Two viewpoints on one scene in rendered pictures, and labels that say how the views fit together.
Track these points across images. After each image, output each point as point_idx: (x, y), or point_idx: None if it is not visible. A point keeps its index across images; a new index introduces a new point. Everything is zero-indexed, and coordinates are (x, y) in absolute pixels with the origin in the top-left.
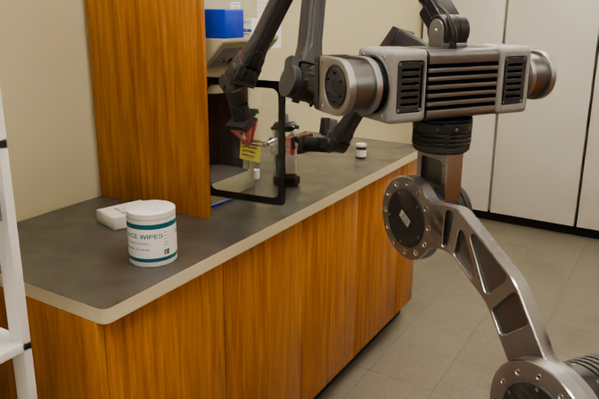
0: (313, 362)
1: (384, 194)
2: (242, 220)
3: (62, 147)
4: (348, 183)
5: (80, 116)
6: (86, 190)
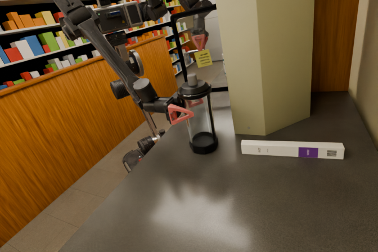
0: None
1: (140, 59)
2: (214, 97)
3: (355, 35)
4: (139, 163)
5: (363, 13)
6: (354, 79)
